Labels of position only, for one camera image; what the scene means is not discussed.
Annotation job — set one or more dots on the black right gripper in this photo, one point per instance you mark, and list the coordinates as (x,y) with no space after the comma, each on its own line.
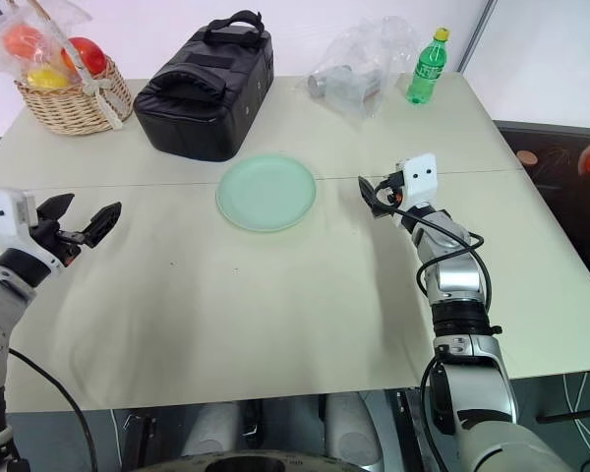
(391,194)

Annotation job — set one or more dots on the clear plastic fruit bag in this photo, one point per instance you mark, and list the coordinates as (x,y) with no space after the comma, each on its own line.
(54,19)

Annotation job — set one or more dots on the grey cylindrical cup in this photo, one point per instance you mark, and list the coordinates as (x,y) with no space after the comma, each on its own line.
(332,82)

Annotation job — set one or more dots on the woven wicker basket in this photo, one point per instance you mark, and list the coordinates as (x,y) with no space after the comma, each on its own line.
(66,110)

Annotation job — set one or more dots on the dark rounded robot torso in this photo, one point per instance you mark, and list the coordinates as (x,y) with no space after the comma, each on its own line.
(246,464)

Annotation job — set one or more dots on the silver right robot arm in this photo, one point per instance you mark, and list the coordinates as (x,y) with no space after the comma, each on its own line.
(477,373)

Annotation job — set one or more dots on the green plastic bottle yellow cap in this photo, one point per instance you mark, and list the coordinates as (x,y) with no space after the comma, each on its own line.
(425,69)

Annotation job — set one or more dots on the yellow item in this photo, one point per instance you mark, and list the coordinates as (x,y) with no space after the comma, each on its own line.
(46,78)

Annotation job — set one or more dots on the black padded carry bag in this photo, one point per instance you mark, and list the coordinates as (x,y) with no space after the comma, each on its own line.
(201,103)

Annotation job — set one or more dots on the red apple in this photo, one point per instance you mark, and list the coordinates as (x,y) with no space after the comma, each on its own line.
(89,55)

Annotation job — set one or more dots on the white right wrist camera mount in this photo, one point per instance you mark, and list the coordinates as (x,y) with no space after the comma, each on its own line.
(419,179)

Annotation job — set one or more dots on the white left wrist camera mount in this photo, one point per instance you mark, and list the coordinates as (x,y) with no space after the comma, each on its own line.
(2,216)

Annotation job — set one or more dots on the dark metal post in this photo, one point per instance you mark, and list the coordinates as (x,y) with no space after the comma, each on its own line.
(474,34)

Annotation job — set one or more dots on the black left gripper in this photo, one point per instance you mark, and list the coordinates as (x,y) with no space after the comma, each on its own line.
(54,238)

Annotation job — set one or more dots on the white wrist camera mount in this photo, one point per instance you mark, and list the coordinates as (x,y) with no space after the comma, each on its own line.
(2,216)
(419,179)

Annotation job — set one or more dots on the cream ribbon bow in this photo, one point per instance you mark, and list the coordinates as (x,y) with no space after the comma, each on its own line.
(103,96)

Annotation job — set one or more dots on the brown round disc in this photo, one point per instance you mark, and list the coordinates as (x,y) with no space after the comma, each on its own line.
(527,157)

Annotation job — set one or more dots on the silver robot leg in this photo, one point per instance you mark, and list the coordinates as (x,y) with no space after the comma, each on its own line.
(211,428)
(351,428)

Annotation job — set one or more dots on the crumpled clear plastic bag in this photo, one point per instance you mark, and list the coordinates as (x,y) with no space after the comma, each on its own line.
(373,44)

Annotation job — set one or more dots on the pale green round plate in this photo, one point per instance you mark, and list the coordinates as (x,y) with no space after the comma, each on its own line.
(266,193)

